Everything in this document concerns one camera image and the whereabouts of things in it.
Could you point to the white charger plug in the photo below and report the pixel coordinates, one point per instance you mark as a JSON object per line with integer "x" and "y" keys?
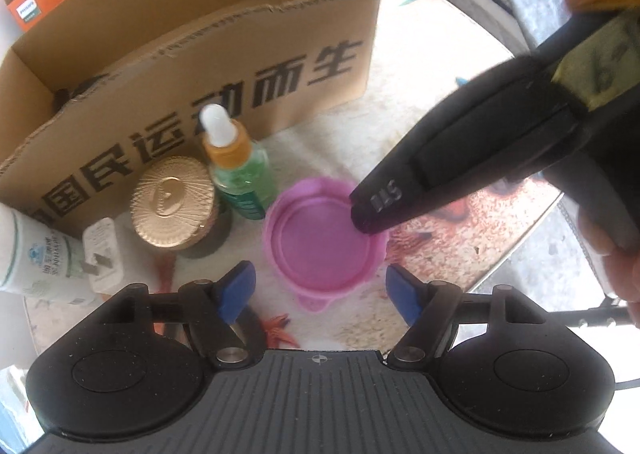
{"x": 107, "y": 254}

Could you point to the white pill bottle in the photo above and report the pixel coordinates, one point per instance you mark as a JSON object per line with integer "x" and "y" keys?
{"x": 35, "y": 254}

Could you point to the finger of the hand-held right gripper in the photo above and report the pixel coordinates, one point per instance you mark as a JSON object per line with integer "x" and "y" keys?
{"x": 450, "y": 149}

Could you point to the black jar with gold lid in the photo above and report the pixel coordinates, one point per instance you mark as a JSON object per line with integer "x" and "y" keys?
{"x": 170, "y": 204}

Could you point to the person's right hand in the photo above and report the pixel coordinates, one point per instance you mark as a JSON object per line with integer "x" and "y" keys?
{"x": 620, "y": 274}

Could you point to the clear plastic bag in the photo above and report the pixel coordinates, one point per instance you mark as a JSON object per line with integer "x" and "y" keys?
{"x": 12, "y": 404}

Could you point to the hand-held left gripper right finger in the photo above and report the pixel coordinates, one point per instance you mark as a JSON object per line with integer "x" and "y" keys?
{"x": 405, "y": 294}

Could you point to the green dropper bottle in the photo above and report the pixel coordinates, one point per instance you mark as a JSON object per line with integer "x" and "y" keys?
{"x": 240, "y": 174}

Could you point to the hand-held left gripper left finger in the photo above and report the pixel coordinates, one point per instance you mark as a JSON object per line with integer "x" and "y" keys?
{"x": 235, "y": 291}

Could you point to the brown printed cardboard box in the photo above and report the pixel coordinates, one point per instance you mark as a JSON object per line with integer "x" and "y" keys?
{"x": 300, "y": 59}

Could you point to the pink plastic lid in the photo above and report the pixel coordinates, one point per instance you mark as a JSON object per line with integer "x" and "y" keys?
{"x": 320, "y": 254}

